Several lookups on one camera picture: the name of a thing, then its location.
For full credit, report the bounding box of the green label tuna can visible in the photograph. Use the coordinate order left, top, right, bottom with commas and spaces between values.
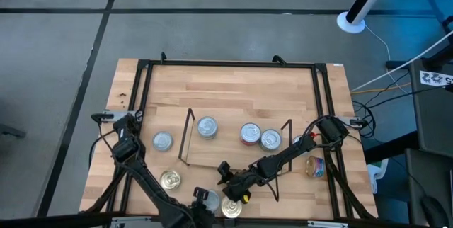
196, 115, 219, 139
206, 189, 222, 214
152, 131, 174, 152

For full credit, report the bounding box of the red label seafood can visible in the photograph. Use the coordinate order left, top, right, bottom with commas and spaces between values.
239, 122, 263, 147

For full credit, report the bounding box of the dark green albacore tuna can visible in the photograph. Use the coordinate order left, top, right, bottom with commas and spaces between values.
259, 128, 283, 153

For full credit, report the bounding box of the white plastic bag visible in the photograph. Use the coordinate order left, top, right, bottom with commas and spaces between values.
366, 159, 389, 194

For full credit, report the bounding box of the black front crossbar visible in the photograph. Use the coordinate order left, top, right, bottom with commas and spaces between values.
0, 210, 429, 228

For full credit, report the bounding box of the black desk foot bar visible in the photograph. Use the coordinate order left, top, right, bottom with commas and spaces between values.
362, 130, 420, 165

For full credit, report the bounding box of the tall tower fan round base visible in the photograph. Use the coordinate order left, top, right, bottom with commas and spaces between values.
336, 0, 399, 34

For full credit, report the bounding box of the black computer mouse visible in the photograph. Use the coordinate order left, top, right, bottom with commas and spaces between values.
420, 195, 450, 228

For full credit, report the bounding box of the black power strip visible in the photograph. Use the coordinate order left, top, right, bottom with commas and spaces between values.
384, 59, 413, 70

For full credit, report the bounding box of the black desk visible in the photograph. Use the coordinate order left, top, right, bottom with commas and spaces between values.
409, 57, 453, 158

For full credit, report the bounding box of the grey furniture foot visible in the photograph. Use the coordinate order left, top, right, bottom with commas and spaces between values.
0, 122, 28, 139

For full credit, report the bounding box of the white paper marker tag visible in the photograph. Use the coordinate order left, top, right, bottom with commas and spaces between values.
419, 70, 453, 88

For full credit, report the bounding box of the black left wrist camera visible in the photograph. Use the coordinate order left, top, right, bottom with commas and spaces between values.
193, 186, 210, 201

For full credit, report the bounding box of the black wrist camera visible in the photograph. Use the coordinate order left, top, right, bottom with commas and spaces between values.
217, 161, 231, 178
193, 186, 210, 201

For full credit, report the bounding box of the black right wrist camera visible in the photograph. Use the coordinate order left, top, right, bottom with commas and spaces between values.
217, 161, 231, 178

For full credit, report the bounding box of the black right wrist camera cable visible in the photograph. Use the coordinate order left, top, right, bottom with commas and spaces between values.
261, 169, 281, 203

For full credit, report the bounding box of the wooden shelf black metal frame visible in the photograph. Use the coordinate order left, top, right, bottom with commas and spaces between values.
178, 108, 293, 177

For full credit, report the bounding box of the silver bracket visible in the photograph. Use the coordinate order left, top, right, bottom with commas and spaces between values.
306, 220, 350, 228
111, 216, 153, 228

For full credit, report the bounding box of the black left arm cable harness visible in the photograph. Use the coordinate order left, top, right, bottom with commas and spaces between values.
83, 156, 137, 213

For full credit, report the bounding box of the black arm cable harness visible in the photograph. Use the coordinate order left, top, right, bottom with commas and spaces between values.
83, 156, 137, 213
320, 139, 376, 220

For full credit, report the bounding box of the black right arm cable harness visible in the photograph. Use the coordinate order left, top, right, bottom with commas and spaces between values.
320, 139, 376, 220

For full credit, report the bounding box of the black aluminium rail frame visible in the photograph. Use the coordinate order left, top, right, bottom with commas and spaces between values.
105, 59, 355, 220

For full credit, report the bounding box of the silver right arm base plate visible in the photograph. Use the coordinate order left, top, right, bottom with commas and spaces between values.
338, 115, 366, 129

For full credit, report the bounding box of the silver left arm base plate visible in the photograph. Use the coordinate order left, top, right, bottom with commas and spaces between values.
91, 110, 144, 123

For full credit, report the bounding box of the black cable bundle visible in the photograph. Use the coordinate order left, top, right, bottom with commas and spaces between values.
352, 72, 453, 140

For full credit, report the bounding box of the yellow cable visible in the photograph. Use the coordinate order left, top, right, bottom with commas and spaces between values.
350, 81, 413, 95

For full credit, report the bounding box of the thin white cable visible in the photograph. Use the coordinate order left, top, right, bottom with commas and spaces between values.
363, 25, 411, 95

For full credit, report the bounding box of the thick white cable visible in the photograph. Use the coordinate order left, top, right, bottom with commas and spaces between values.
350, 29, 453, 92

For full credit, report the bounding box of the dark metal table frame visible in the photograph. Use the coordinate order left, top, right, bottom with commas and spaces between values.
415, 0, 453, 34

